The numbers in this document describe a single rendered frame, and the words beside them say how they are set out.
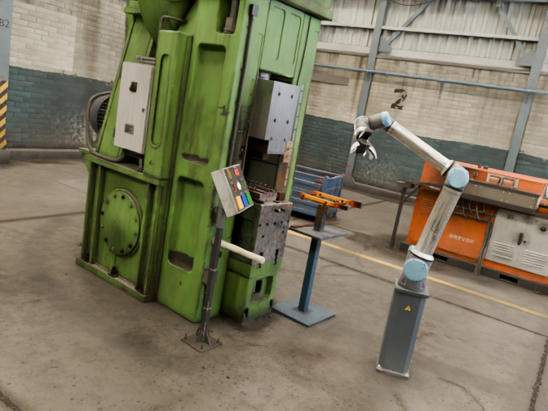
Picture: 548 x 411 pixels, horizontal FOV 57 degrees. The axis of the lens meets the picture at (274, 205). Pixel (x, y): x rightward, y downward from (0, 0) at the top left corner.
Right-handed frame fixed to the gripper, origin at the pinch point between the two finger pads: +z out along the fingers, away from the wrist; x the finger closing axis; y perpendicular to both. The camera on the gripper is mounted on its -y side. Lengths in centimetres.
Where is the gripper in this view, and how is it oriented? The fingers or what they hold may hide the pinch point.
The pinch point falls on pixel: (364, 154)
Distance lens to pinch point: 292.8
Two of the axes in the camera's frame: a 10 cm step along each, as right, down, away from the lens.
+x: -9.5, -2.8, -1.2
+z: -1.1, 6.8, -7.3
